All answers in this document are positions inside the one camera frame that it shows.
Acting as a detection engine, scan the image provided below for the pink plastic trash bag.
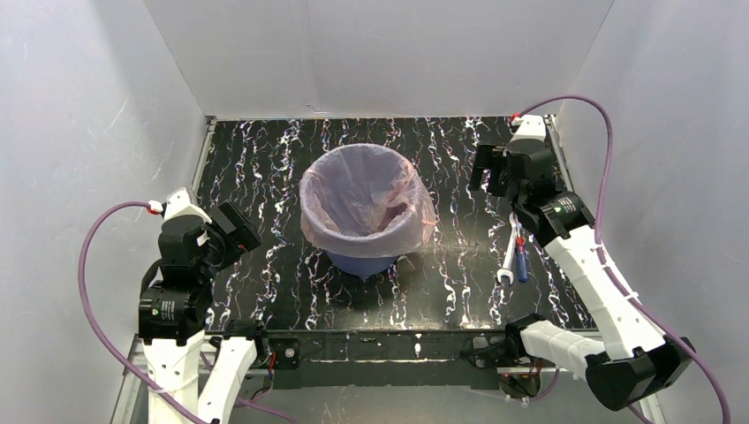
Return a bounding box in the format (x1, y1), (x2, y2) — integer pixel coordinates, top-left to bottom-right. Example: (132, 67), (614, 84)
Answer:
(299, 143), (438, 259)

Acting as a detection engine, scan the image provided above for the blue plastic trash bin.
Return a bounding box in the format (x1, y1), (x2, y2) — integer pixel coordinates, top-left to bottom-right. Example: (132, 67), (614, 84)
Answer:
(326, 251), (398, 280)

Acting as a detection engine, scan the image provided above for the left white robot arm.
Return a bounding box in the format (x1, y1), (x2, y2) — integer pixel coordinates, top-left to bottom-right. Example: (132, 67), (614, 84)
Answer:
(138, 201), (264, 423)

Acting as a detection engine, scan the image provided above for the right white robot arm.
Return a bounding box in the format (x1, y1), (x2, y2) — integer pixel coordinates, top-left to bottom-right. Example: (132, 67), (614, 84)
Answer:
(469, 139), (692, 411)

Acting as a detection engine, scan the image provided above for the silver open-end wrench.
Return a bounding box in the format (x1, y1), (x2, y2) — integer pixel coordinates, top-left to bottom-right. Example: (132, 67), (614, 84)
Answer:
(496, 212), (519, 286)

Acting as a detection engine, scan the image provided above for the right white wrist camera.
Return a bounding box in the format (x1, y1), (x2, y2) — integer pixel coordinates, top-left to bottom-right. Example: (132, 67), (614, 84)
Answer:
(510, 114), (548, 142)

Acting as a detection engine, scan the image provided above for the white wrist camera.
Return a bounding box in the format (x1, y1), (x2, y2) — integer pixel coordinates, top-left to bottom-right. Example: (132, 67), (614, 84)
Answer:
(147, 186), (212, 223)
(510, 114), (548, 142)

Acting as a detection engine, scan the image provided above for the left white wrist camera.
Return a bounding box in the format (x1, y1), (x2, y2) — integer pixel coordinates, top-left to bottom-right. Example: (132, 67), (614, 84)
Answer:
(147, 186), (212, 223)

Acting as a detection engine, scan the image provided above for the blue handled screwdriver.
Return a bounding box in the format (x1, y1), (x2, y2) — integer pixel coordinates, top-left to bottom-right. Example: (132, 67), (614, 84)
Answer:
(516, 255), (530, 283)

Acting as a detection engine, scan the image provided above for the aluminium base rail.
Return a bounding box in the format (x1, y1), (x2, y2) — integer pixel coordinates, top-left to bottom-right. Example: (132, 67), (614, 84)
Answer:
(114, 330), (665, 424)

